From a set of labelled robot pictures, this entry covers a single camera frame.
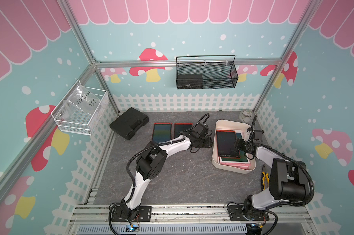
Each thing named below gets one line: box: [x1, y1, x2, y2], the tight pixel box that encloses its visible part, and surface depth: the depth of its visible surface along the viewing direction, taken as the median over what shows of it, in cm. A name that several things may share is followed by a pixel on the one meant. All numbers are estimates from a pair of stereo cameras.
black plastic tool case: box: [109, 107, 150, 141], surface depth 111 cm
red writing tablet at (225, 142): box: [216, 129, 241, 159], surface depth 103 cm
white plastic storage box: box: [211, 119, 257, 174], surface depth 91 cm
